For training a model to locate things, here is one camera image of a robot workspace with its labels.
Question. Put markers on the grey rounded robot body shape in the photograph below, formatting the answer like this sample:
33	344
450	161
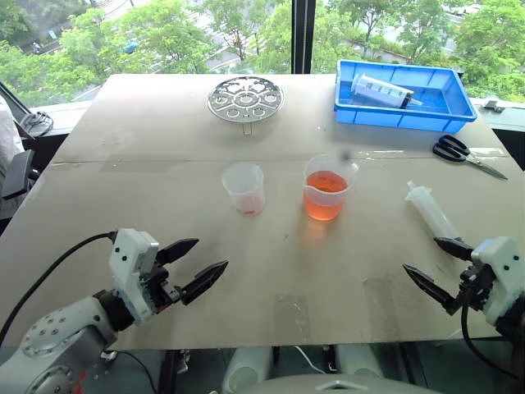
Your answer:
340	386

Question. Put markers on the black chair armrest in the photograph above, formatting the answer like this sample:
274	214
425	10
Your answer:
18	172

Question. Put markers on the small clear plastic measuring cup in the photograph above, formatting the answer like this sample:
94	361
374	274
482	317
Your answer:
246	193

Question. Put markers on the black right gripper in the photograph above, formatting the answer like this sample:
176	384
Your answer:
477	287

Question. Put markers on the white cylinder under table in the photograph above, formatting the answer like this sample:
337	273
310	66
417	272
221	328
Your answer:
361	361
246	369

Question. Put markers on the large clear syringe black plunger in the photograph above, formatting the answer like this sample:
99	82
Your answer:
381	90

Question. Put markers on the blue plastic tray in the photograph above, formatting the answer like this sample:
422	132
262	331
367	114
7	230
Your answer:
435	117

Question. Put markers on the person in white clothing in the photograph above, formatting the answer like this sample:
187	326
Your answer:
7	139

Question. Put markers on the measuring cup with orange liquid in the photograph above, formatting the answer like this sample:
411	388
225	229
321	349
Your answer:
324	197

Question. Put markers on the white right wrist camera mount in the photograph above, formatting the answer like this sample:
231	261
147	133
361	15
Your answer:
502	267

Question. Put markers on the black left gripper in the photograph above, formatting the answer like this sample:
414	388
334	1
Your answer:
158	289

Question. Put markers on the round metal steamer rack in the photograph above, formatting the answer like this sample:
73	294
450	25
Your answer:
245	98

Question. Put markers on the small metal window fitting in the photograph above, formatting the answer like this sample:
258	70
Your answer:
495	104

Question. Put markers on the translucent white plastic syringe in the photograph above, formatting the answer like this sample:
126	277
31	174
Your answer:
432	213

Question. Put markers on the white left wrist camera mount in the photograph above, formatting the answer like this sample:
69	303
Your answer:
127	262

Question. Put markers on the black table leg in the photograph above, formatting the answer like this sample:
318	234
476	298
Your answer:
170	371

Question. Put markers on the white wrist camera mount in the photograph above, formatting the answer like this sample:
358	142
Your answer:
502	267
127	262

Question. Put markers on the dark window frame post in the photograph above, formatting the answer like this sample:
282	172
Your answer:
303	37

